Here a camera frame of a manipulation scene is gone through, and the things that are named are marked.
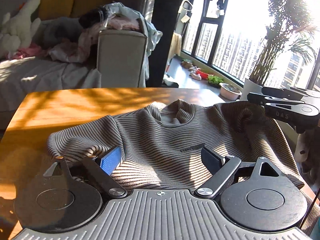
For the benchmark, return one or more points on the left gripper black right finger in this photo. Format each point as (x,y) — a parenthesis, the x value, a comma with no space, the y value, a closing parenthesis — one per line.
(255,195)

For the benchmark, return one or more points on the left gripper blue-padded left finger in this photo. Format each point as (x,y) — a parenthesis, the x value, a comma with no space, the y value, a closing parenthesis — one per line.
(66,195)

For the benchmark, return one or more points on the potted bamboo plant white pot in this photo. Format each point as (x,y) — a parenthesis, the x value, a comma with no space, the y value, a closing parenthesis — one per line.
(290,29)

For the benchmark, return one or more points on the yellow sofa cushion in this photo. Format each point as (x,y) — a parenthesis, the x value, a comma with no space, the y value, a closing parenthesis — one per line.
(52,9)

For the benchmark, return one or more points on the pink bowl planter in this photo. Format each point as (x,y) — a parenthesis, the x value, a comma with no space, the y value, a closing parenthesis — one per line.
(229,92)

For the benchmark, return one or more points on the beige sofa with grey cover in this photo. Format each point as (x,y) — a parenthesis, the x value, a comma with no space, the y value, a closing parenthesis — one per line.
(117,62)

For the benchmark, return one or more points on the red dish on floor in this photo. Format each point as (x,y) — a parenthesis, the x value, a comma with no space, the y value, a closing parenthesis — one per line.
(202,74)

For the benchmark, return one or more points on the white standing garment steamer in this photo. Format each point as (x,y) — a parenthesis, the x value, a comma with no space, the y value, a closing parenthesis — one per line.
(183,15)

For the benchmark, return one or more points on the dark pillar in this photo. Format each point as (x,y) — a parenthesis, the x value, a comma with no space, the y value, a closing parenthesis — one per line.
(164,19)

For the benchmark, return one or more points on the striped grey brown sweater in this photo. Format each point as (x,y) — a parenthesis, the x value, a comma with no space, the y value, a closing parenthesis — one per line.
(161,159)

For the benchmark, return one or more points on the small green plant tray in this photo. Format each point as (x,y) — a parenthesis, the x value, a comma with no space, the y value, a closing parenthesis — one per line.
(214,81)

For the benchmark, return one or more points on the white plush toy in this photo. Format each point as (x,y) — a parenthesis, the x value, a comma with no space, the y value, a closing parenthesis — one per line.
(17,32)

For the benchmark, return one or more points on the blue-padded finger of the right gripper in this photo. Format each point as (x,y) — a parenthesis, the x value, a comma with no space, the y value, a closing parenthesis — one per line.
(283,93)

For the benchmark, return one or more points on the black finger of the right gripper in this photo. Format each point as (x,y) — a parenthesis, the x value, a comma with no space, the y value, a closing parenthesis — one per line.
(286,100)

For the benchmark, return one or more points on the pile of clothes on sofa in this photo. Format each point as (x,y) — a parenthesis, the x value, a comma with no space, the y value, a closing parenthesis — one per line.
(70,39)

